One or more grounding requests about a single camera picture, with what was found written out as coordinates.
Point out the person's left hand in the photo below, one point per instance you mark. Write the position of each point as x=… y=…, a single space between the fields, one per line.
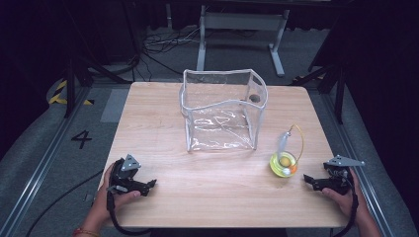
x=106 y=199

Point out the person's right hand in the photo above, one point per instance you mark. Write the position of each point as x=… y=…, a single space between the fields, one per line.
x=346 y=200

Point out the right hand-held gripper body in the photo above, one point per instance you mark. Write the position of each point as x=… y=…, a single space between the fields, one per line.
x=339 y=174

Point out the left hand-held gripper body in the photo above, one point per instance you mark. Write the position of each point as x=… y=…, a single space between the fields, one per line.
x=126 y=171

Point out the clear plastic bag white trim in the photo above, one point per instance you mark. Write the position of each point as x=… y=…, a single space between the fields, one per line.
x=222 y=112

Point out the yellow black hazard tape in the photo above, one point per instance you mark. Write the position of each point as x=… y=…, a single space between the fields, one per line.
x=62 y=94

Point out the yellow clear round toy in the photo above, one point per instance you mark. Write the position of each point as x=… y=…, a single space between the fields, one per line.
x=285 y=163

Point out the aluminium floor rail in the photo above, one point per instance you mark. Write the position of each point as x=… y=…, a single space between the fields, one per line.
x=355 y=144
x=42 y=164

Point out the grey metal table frame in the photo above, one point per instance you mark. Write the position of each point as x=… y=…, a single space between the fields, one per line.
x=242 y=23

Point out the black tripod stand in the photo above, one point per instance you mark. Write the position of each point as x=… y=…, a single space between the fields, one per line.
x=332 y=82
x=79 y=79

